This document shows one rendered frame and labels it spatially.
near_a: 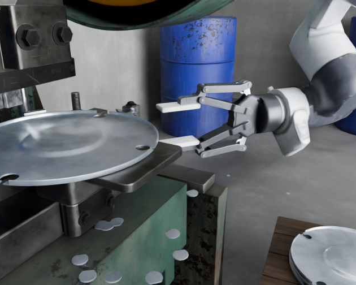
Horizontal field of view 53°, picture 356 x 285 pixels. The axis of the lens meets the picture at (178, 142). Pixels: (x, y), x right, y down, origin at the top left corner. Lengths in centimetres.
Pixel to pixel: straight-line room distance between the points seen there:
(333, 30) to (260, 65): 313
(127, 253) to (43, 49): 33
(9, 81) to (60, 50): 8
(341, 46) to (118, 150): 43
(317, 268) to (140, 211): 51
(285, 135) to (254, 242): 100
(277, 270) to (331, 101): 47
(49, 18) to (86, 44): 194
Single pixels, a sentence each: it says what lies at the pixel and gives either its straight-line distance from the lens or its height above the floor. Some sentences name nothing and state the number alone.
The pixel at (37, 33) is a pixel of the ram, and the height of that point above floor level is 94.
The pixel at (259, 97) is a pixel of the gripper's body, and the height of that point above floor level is 81.
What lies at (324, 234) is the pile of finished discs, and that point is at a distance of 110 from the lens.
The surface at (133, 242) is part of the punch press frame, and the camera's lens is 58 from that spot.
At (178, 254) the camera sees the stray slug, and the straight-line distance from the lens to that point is 52.
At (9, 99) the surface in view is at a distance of 63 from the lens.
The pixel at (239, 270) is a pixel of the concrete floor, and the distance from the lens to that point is 150.
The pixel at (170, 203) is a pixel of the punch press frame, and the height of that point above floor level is 63.
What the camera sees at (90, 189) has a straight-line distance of 56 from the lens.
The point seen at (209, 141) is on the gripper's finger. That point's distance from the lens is 64.
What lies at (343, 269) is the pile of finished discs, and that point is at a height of 38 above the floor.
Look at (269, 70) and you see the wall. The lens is 383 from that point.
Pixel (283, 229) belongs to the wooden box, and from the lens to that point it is 113.
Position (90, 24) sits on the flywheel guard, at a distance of 88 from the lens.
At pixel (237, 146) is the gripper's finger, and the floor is 73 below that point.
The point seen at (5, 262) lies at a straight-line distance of 53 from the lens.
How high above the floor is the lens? 98
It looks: 21 degrees down
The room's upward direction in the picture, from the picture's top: straight up
